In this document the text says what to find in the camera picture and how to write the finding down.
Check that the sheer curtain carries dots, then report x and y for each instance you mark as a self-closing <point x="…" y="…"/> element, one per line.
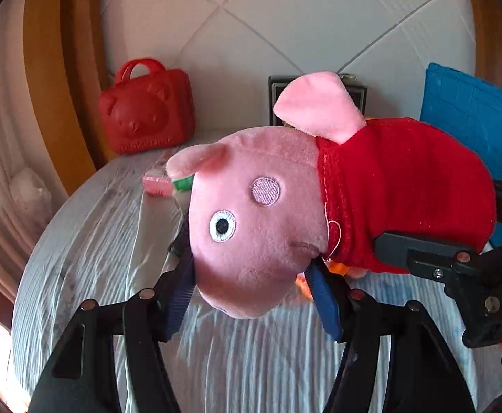
<point x="1" y="116"/>

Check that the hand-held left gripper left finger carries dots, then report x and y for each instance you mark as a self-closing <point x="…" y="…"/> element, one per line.
<point x="182" y="297"/>

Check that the green carton box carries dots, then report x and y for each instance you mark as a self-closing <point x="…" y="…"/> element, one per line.
<point x="182" y="184"/>

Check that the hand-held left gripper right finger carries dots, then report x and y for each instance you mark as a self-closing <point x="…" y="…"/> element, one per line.
<point x="326" y="309"/>

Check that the black box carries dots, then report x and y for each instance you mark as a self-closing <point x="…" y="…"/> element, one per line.
<point x="276" y="94"/>

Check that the blue storage bin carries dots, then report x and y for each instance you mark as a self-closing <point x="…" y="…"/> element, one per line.
<point x="461" y="103"/>

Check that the wooden wall frame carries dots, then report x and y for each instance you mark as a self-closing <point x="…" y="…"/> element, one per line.
<point x="48" y="51"/>

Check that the pink pig plush toy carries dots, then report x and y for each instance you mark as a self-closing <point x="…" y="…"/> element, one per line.
<point x="255" y="223"/>

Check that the small pink tissue pack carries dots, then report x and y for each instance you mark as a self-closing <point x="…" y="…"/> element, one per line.
<point x="158" y="185"/>

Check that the red bear toy suitcase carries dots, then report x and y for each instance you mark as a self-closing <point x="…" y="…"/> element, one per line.
<point x="147" y="112"/>

